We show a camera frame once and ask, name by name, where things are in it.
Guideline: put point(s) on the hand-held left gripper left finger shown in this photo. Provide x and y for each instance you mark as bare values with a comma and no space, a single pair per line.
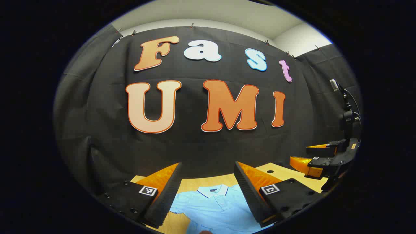
167,198

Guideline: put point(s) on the light blue polo T-shirt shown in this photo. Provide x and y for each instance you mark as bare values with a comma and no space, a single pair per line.
217,211

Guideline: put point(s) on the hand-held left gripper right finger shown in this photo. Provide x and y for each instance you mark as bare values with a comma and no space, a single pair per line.
248,195

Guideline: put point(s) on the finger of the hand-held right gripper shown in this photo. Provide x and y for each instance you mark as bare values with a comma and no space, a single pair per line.
320,164
321,150

